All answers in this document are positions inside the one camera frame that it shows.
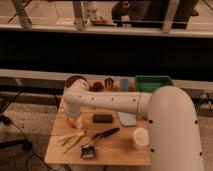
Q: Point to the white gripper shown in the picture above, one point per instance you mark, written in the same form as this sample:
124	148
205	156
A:
78	123

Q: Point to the yellow red apple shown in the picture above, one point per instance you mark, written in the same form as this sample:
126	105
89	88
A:
71	123

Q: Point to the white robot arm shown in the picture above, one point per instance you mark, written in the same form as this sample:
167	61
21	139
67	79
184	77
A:
174	136

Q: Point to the shiny metal cup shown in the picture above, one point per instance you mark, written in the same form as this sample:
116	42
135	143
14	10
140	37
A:
109	83

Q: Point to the light blue cup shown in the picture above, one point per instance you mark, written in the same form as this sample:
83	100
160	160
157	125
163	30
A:
124	84

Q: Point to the white paper cup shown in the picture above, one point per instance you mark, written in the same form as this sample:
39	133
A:
140	138

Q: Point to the black rectangular block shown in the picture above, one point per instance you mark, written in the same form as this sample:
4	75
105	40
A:
102	118

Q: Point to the dark red grape bunch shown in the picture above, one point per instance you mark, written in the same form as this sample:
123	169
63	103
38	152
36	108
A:
96	87

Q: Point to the purple bowl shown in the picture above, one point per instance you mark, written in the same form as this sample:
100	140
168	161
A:
75	80

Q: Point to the light blue plastic lid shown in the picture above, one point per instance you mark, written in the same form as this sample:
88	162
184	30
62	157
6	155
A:
127	119

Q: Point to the green plastic tray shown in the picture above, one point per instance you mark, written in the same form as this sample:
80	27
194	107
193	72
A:
149	83

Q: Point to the black handled brush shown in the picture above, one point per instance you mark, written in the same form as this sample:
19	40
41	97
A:
88	151

